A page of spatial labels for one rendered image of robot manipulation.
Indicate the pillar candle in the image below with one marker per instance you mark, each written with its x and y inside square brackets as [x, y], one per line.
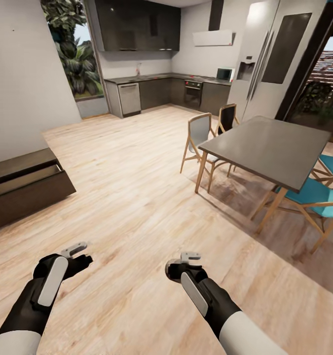
[172, 261]

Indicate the dishwasher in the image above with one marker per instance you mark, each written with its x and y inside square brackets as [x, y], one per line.
[129, 98]

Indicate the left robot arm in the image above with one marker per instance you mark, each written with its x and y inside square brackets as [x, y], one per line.
[24, 326]

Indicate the fridge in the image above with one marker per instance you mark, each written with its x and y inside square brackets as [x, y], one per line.
[280, 41]

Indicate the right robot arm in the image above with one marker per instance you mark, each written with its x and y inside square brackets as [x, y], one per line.
[237, 334]

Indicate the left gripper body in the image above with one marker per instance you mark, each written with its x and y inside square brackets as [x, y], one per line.
[79, 264]

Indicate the microwave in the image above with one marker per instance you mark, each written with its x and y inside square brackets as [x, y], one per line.
[225, 74]

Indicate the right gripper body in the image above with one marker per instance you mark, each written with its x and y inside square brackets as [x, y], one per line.
[175, 270]

